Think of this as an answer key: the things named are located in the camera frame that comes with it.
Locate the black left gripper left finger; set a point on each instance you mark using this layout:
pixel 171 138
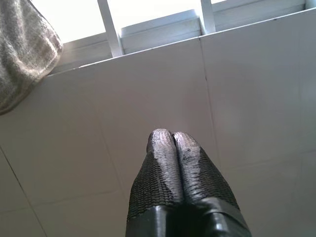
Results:
pixel 155 172

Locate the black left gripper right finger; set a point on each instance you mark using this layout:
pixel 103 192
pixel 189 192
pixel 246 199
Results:
pixel 202 177

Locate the white window bar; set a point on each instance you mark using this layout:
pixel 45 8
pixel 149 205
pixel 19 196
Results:
pixel 109 27
pixel 207 14

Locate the beige hanging towel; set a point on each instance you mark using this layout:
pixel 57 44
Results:
pixel 24 49

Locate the white window frame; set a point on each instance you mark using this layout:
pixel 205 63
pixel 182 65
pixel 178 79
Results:
pixel 160 34

